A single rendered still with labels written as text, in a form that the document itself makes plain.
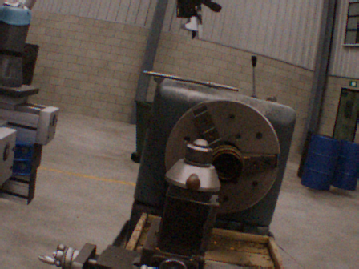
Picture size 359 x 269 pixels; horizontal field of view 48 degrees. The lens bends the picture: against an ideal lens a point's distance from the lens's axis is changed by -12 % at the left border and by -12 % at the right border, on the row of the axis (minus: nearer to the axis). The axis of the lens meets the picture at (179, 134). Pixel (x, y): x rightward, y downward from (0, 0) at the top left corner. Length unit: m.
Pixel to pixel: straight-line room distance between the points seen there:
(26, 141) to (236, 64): 10.78
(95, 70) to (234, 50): 3.59
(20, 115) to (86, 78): 9.90
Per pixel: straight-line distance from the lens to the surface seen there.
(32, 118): 1.19
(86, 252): 0.71
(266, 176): 1.25
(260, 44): 12.14
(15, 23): 1.22
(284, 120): 1.40
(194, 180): 0.58
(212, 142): 1.14
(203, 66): 11.54
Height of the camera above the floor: 1.26
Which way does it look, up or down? 7 degrees down
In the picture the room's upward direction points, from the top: 12 degrees clockwise
